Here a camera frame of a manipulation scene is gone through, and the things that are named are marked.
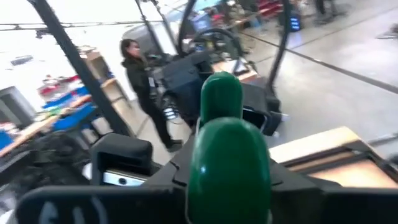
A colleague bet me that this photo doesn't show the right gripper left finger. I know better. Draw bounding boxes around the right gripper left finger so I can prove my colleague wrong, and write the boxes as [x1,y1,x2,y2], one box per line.
[146,136,195,187]

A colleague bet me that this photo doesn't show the wooden workbench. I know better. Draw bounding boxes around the wooden workbench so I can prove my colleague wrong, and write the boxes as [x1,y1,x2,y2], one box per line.
[0,77,125,156]

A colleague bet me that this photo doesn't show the wooden shelf unit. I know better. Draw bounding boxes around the wooden shelf unit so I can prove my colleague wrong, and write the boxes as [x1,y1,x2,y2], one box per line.
[79,45,133,108]

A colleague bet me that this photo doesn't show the person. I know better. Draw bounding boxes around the person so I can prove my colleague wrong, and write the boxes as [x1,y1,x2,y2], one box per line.
[119,39,184,153]

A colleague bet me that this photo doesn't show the red storage tray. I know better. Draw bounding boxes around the red storage tray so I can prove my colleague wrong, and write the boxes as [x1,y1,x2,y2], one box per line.
[37,74,86,96]

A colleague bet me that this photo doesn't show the grey cabinet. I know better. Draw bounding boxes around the grey cabinet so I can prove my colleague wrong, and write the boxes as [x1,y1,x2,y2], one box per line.
[0,85,35,128]

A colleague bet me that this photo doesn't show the black rig upright post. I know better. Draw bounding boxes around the black rig upright post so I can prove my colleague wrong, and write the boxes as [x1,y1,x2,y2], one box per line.
[27,0,135,138]
[266,0,293,96]

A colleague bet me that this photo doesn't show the blue storage bin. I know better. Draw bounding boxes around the blue storage bin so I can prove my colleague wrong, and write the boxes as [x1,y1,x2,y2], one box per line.
[0,130,13,150]
[42,86,91,110]
[52,104,97,131]

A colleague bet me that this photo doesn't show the black aluminium table frame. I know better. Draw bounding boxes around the black aluminium table frame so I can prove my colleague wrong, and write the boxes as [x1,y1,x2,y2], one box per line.
[270,133,398,187]

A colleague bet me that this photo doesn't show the black equipment cart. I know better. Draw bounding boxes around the black equipment cart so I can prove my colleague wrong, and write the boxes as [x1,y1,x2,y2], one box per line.
[160,51,284,137]

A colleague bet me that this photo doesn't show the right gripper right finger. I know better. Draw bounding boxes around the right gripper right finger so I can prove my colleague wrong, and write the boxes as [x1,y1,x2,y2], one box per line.
[269,158,315,190]

